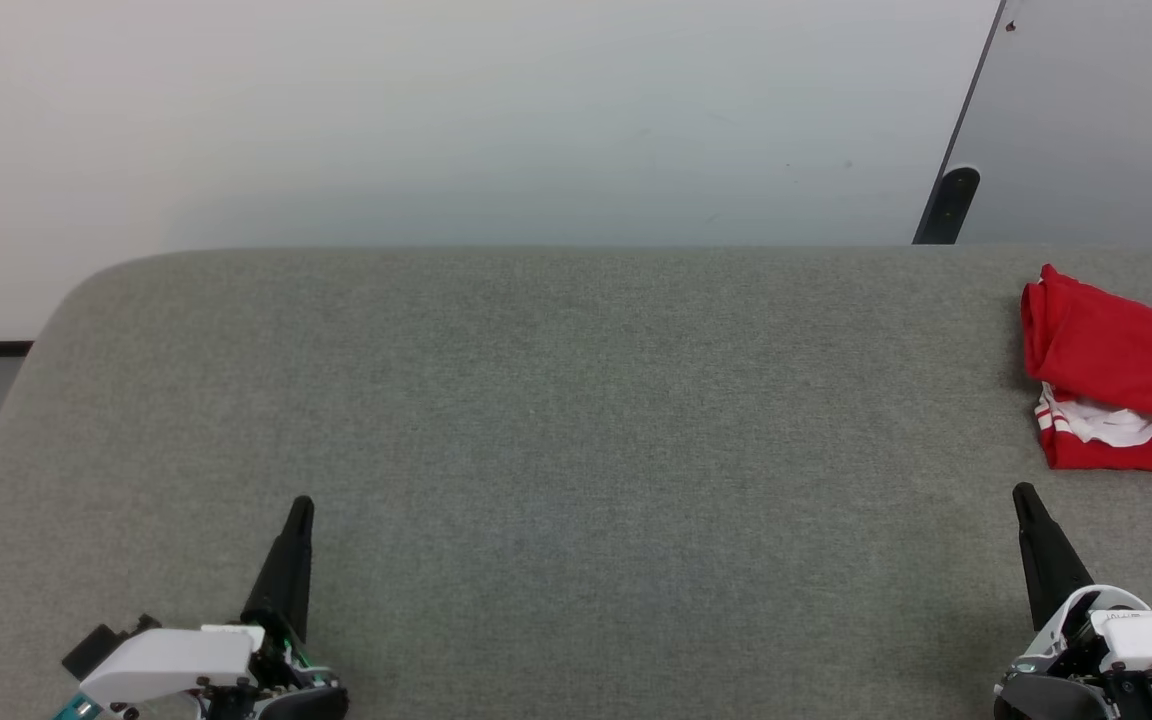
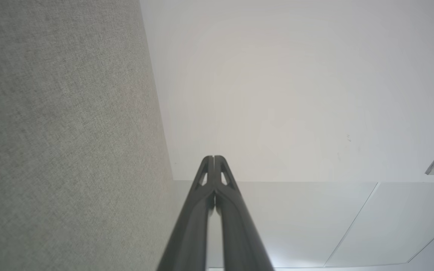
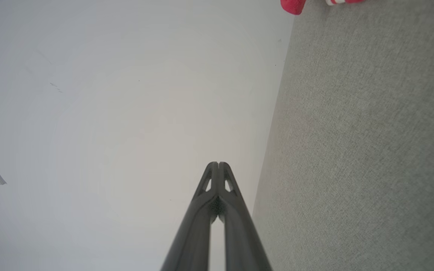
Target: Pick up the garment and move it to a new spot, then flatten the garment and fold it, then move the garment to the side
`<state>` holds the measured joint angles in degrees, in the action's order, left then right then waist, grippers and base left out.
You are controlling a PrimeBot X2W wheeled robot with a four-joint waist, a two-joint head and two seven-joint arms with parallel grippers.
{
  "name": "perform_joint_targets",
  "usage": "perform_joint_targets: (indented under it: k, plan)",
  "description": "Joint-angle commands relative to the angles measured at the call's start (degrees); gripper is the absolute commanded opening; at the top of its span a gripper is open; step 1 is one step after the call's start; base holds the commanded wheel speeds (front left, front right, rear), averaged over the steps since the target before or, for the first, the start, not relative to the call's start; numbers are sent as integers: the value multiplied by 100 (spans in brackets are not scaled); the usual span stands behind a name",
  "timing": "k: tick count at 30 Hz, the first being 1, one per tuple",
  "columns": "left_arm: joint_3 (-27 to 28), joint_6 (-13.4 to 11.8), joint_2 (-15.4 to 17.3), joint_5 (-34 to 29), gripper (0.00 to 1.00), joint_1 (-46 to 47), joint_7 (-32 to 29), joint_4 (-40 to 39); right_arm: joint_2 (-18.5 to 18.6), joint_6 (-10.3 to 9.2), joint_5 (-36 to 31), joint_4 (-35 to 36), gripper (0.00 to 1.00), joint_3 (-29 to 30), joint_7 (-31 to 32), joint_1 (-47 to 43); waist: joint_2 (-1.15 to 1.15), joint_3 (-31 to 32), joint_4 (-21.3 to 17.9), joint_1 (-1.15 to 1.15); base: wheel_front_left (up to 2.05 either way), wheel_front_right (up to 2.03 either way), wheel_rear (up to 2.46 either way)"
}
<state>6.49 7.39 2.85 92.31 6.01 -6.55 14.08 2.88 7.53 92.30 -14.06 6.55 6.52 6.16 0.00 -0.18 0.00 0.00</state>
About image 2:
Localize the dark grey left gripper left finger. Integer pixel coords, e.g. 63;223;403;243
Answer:
157;155;216;271

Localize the grey fabric sofa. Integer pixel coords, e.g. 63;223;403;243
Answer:
0;0;187;271

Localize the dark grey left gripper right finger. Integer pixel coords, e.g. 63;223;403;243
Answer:
213;155;275;271

